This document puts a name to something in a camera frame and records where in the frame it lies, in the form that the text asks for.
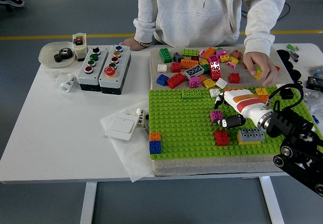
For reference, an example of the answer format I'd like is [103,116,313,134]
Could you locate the white plastic bowl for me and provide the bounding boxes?
[38,41,76,68]

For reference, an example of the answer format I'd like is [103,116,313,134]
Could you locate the green studded baseplate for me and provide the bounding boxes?
[148,85,323,160]

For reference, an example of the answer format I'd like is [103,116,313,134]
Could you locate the person's right hand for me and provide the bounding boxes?
[118,37,153,51]

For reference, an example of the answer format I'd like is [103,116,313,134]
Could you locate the red long brick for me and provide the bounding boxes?
[166,73,186,90]

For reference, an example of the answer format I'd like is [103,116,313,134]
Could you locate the white flat brick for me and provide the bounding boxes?
[215,77,228,90]

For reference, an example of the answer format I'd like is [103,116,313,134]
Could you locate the white pipe tee fitting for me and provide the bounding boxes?
[55,73,77,93]

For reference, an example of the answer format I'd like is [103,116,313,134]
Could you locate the lime green long brick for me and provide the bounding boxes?
[181,89,203,100]
[181,48,200,58]

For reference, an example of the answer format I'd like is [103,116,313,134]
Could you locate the white table leg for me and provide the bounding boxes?
[258,176,285,224]
[79,182,98,224]

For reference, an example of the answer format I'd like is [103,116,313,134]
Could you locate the white wall switch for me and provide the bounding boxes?
[104,114,139,141]

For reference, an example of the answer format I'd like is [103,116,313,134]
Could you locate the grey brick with dark studs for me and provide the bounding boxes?
[183,65,204,80]

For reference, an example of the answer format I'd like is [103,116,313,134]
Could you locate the white printed tube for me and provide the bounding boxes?
[135,107,145,128]

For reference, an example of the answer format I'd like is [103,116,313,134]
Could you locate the black printed box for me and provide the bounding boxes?
[306,76,323,91]

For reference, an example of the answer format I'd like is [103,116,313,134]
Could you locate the grey emergency-stop control box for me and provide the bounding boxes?
[97,44,132,95]

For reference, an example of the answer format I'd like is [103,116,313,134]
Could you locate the grey four-button control box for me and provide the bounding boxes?
[77,46,109,92]

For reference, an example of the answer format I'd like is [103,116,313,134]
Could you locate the black brick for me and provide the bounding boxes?
[279,88,295,100]

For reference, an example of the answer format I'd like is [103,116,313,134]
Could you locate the person's left hand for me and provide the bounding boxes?
[242,51,278,87]

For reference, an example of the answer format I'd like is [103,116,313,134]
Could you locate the light grey long brick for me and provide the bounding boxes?
[237,127,265,143]

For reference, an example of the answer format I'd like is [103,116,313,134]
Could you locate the black floor cable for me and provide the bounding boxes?
[241,0,323,22]

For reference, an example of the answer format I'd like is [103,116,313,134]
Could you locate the yellow curved brick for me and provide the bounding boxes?
[236,134,262,146]

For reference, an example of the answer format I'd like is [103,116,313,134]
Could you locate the red tall brick white dots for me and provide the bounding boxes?
[209,61,222,81]

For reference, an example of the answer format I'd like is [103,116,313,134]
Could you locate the clear plastic bag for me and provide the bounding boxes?
[302,87,323,116]

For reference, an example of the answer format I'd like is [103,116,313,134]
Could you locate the cream switch box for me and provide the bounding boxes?
[72,33,88,62]

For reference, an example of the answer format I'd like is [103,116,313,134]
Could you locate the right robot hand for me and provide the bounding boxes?
[214,89,274,129]

